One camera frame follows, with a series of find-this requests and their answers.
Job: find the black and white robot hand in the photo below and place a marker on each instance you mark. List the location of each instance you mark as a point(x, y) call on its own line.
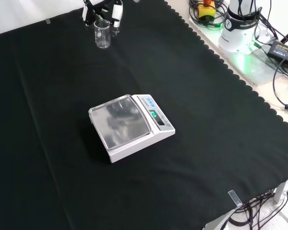
point(117, 12)

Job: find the clear glass beaker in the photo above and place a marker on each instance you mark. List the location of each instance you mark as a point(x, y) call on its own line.
point(102, 38)

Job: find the white electronic balance steel pan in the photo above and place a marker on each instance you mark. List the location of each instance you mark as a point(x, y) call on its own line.
point(124, 122)

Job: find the grey tape strip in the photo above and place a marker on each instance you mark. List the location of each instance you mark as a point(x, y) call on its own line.
point(48, 21)

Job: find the yellow stop button box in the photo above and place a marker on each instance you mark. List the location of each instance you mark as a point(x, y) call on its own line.
point(206, 10)

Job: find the black scalloped bench cloth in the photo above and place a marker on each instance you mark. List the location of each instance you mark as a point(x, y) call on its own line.
point(62, 167)

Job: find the black power adapter brick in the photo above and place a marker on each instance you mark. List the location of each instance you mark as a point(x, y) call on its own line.
point(283, 51)

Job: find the clear tape strip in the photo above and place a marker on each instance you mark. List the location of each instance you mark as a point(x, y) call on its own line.
point(235, 198)

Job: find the white table leg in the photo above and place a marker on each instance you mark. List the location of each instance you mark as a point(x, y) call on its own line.
point(279, 191)

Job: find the grey metal table frame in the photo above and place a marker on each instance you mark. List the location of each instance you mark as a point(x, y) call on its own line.
point(218, 220)

